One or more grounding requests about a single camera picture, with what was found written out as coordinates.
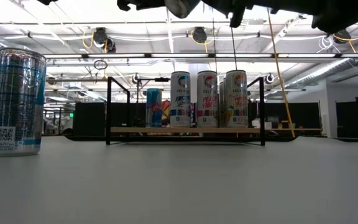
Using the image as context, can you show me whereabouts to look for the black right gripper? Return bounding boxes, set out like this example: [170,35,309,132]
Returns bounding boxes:
[202,0,273,29]

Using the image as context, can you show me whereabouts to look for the Red Bull sugarfree can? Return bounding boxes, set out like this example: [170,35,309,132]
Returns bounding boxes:
[165,0,201,19]
[145,88,163,128]
[0,47,47,158]

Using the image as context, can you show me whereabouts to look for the Celsius Peach Vibe can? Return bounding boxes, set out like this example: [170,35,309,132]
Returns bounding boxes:
[196,70,219,129]

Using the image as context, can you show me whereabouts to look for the white Celsius can black lid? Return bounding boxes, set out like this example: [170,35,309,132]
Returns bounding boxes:
[170,71,191,128]

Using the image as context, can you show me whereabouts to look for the wooden shelf black metal legs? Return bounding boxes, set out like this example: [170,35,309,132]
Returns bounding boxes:
[106,76,266,146]

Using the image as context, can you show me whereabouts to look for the black partition panel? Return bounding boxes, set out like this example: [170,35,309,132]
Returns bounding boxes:
[336,101,358,138]
[264,102,321,129]

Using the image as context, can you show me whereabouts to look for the black cabinet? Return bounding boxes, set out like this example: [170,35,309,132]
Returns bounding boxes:
[72,102,107,137]

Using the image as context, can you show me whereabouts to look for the grey ceiling cable reel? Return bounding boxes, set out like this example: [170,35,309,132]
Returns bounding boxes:
[92,27,108,44]
[192,26,208,44]

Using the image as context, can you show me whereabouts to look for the yellow cable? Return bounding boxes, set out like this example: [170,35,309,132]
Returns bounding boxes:
[265,9,296,138]

